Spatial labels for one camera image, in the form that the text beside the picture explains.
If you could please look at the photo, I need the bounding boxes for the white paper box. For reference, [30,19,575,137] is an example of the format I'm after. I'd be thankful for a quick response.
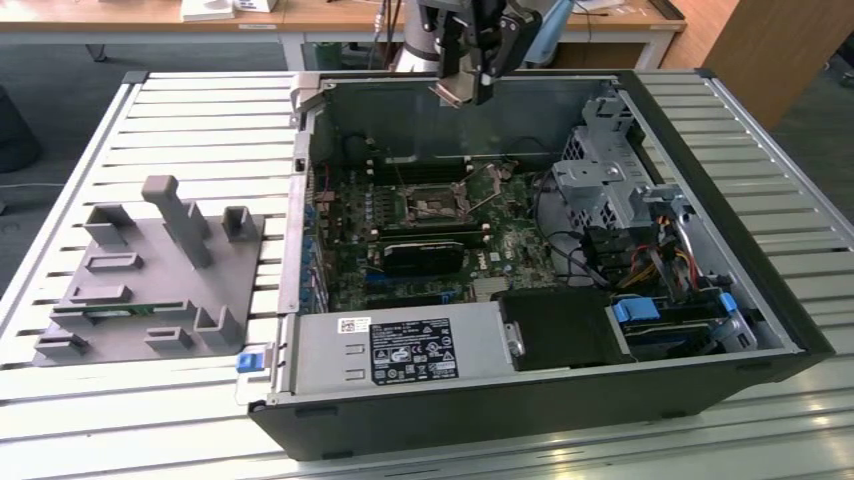
[180,0,237,23]

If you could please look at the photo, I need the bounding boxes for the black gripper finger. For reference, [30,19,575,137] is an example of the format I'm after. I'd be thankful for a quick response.
[468,11,543,106]
[433,16,472,82]

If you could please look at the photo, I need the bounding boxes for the black PC case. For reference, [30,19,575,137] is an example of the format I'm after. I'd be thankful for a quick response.
[245,68,836,462]

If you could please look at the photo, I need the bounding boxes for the green waste bin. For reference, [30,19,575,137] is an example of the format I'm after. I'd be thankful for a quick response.
[311,42,344,72]

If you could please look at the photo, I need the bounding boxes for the coloured power wire bundle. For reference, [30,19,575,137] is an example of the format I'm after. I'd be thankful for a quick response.
[616,212,706,296]

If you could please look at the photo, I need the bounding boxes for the silver chipset heatsink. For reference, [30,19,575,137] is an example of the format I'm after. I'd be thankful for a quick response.
[471,276,509,303]

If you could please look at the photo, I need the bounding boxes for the CPU socket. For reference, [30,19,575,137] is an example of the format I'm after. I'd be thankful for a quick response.
[392,182,479,226]

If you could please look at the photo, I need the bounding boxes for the silver CPU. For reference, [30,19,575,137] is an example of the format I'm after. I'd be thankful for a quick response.
[428,74,479,110]

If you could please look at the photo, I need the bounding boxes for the wooden desk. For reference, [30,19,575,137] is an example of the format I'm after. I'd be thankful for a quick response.
[0,0,287,64]
[279,0,688,72]

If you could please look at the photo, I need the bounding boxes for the grey parts rack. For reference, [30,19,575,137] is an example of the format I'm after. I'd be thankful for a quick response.
[30,174,268,369]

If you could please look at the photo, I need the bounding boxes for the metal drive cage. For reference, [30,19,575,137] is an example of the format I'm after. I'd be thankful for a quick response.
[547,96,692,241]

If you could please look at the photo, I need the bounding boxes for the wooden cabinet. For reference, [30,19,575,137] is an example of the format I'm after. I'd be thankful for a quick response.
[699,0,854,131]

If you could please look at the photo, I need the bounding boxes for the blue disk carrier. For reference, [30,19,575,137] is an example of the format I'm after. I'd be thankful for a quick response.
[607,293,719,362]

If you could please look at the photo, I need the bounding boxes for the grey card retention bracket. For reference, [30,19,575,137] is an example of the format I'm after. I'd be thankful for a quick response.
[287,71,329,135]

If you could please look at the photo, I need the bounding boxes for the green RAM stick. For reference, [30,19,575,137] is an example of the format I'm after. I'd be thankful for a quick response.
[56,302,185,319]

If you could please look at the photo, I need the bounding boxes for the black graphics card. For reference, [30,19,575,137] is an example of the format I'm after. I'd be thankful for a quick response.
[376,239,465,279]

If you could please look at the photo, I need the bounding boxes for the metal socket cover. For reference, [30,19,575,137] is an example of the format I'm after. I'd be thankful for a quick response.
[456,160,520,211]

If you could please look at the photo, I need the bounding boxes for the grey power supply unit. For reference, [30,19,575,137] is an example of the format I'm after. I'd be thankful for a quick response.
[285,312,519,396]

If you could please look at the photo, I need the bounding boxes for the green motherboard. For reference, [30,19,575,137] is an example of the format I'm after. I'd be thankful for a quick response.
[303,158,556,314]

